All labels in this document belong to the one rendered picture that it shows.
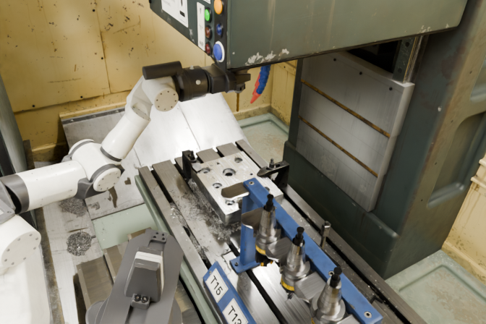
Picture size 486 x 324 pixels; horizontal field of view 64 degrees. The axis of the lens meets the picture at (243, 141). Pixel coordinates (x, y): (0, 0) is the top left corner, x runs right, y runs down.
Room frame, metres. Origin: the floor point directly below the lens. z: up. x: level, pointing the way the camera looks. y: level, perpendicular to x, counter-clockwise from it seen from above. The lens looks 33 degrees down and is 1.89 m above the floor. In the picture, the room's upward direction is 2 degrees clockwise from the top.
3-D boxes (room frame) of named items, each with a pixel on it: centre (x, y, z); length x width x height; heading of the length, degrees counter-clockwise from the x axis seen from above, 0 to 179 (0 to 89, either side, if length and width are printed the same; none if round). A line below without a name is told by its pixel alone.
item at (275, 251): (0.59, -0.09, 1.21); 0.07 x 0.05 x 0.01; 121
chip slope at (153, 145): (1.60, 0.36, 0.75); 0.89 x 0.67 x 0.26; 121
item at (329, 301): (0.45, -0.18, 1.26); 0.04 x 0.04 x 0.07
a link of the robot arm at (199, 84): (0.98, 0.11, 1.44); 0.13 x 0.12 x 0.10; 31
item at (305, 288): (0.50, -0.15, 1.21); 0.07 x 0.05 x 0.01; 121
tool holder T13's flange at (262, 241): (0.64, -0.06, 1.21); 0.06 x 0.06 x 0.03
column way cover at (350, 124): (1.26, -0.36, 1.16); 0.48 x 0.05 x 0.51; 31
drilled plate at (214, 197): (1.11, 0.02, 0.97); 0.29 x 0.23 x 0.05; 31
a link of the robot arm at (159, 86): (0.91, 0.20, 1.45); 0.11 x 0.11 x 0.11; 31
